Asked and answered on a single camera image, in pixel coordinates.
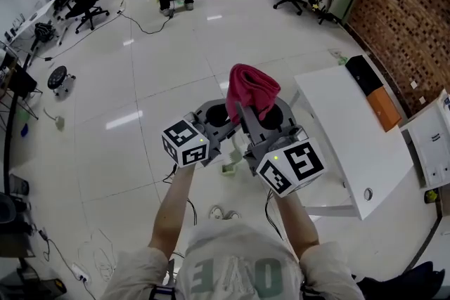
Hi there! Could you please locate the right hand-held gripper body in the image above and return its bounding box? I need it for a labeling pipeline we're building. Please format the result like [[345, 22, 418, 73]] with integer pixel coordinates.
[[243, 125, 326, 197]]

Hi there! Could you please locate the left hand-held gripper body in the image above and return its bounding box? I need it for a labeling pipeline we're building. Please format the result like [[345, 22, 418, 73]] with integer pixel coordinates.
[[161, 111, 244, 168]]

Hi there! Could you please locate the pink cloth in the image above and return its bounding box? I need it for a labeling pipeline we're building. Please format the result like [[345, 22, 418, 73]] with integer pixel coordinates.
[[226, 63, 282, 126]]

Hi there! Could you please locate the person's left forearm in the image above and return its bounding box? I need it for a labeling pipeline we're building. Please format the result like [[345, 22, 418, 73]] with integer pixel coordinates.
[[147, 163, 198, 263]]

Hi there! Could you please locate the person's right forearm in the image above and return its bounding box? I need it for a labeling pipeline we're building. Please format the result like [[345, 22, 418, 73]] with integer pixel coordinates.
[[273, 190, 321, 263]]

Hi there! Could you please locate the white table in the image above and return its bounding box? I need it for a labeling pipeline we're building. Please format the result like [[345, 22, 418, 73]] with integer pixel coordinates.
[[281, 65, 416, 222]]

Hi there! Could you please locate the person's left white shoe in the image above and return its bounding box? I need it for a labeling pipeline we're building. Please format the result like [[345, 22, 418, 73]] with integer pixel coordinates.
[[208, 204, 226, 221]]

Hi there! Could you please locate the pale green small container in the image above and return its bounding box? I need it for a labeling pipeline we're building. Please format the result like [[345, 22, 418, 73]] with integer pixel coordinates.
[[328, 48, 349, 66]]

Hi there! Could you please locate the black box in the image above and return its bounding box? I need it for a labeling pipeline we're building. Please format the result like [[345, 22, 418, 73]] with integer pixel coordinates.
[[345, 55, 384, 96]]

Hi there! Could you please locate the orange box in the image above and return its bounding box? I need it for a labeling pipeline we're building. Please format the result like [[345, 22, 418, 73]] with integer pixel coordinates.
[[366, 86, 403, 133]]

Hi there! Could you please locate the person's white t-shirt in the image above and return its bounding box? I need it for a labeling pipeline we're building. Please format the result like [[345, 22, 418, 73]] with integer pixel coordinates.
[[100, 221, 366, 300]]

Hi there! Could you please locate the grey yellow backpack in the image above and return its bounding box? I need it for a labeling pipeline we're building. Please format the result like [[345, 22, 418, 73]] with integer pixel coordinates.
[[314, 0, 340, 14]]

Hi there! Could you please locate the white cabinet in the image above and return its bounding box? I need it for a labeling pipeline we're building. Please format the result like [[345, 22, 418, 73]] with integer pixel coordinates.
[[399, 89, 450, 190]]

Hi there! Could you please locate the yellow green toy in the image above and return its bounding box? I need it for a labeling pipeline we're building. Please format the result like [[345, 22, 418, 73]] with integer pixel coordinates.
[[424, 187, 439, 205]]

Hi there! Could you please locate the black round stool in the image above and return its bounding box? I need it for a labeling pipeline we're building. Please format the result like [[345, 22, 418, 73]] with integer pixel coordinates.
[[47, 65, 77, 96]]

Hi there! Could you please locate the white power strip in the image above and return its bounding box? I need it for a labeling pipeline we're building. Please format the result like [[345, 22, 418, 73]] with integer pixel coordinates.
[[71, 262, 91, 285]]

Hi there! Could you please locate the grey mesh bin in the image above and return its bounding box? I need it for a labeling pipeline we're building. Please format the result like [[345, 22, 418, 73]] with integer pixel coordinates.
[[8, 173, 30, 197]]

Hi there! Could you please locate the black metal pole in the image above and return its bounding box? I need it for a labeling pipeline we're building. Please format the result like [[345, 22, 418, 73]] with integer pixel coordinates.
[[2, 91, 19, 195]]

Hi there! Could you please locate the white office desk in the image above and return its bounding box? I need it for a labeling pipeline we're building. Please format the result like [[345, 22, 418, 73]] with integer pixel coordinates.
[[5, 0, 59, 46]]

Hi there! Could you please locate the brown cardboard box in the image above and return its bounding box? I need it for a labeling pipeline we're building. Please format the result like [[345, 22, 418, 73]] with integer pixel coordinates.
[[0, 231, 36, 259]]

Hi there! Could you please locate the dark storage crate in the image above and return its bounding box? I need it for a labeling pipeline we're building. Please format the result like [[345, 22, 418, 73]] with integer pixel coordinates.
[[15, 266, 68, 300]]

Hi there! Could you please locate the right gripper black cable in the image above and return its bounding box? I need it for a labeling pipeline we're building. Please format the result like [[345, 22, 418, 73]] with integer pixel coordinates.
[[265, 188, 284, 240]]

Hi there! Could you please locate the black floor cable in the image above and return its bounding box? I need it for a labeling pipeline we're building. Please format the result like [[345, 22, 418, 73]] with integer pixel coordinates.
[[44, 8, 174, 63]]

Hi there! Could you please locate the black adapter cable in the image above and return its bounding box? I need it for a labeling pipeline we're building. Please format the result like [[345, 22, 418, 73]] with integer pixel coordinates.
[[30, 223, 73, 273]]

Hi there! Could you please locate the black cable bundle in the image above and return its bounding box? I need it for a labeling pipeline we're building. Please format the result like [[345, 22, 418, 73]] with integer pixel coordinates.
[[34, 22, 57, 44]]

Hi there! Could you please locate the black wire-leg chair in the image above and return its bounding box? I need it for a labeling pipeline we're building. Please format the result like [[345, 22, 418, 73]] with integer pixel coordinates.
[[10, 63, 44, 121]]

